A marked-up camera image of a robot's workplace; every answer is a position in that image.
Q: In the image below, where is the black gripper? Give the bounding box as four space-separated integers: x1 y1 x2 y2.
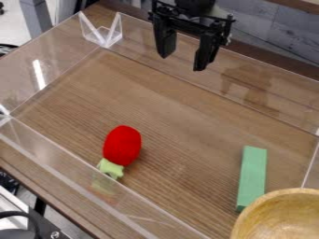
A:
149 0 234 71

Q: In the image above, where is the red plush strawberry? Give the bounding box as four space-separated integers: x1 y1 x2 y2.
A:
97 125 141 180

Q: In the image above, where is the green rectangular block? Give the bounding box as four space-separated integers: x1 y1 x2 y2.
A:
234 146 266 212

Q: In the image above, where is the wooden bowl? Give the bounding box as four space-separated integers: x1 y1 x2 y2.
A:
230 188 319 239

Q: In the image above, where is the clear acrylic enclosure wall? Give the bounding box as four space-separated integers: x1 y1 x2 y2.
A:
0 8 319 239

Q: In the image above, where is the black metal bracket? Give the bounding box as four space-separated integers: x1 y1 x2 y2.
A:
27 209 70 239

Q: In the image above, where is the black cable on floor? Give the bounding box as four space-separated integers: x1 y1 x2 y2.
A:
0 210 31 232

